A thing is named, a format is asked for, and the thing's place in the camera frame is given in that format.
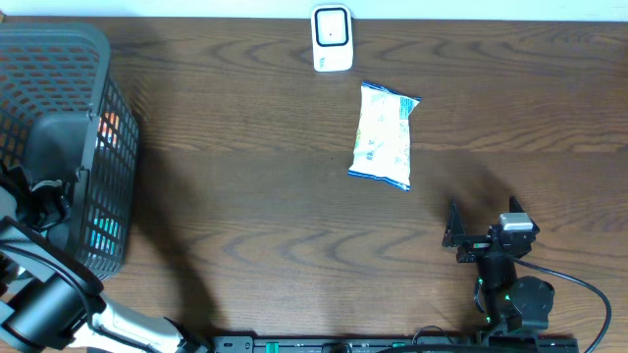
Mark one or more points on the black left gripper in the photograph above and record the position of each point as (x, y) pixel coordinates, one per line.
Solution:
(43, 214)

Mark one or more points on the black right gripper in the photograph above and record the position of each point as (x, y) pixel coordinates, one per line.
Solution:
(454, 237)

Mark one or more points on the white blue snack bag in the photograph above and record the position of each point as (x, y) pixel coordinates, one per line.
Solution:
(382, 143)

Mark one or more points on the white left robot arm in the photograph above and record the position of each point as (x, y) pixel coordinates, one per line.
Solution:
(58, 303)

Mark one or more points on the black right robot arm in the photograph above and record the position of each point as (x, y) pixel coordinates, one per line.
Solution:
(513, 304)

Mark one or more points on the white barcode scanner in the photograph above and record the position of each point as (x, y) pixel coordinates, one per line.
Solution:
(332, 39)

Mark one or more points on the grey plastic mesh basket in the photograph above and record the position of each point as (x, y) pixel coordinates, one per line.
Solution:
(64, 118)

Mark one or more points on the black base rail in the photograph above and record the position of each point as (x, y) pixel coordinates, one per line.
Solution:
(423, 343)

